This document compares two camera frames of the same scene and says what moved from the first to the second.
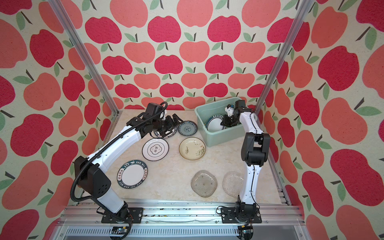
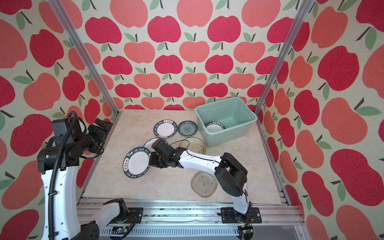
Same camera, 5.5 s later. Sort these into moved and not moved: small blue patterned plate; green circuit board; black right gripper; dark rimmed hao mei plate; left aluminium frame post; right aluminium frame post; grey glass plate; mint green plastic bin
Moved: dark rimmed hao mei plate; black right gripper
Not moved: left aluminium frame post; grey glass plate; small blue patterned plate; right aluminium frame post; green circuit board; mint green plastic bin
